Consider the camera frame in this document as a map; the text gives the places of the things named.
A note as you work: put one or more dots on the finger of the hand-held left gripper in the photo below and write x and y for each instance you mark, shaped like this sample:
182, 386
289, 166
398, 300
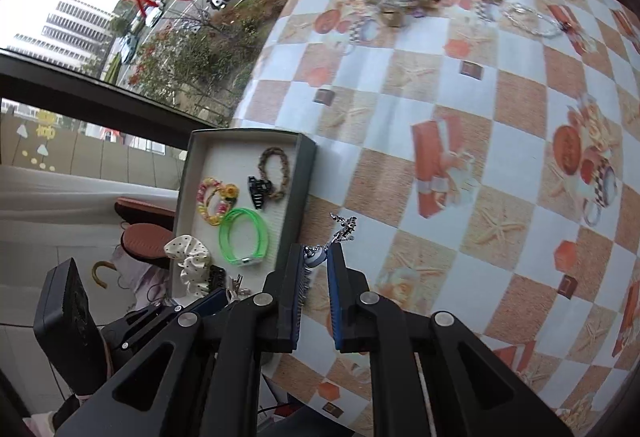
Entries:
145, 315
210, 299

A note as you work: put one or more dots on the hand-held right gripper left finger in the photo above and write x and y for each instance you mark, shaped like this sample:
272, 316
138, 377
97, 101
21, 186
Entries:
299, 297

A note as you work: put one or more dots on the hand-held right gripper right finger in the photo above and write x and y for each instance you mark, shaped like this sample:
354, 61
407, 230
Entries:
334, 302

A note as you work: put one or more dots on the white polka dot scrunchie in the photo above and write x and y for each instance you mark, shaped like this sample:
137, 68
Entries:
187, 249

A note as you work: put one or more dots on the grey jewelry tray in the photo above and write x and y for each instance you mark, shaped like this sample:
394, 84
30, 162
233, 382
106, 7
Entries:
225, 157

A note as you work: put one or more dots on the brown slipper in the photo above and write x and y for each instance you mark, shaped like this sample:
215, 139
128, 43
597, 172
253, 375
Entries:
142, 209
145, 242

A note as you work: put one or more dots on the black claw hair clip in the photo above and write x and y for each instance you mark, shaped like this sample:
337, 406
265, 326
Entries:
257, 194

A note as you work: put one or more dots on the checkered printed tablecloth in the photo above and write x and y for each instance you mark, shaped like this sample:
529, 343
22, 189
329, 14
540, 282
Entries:
400, 117

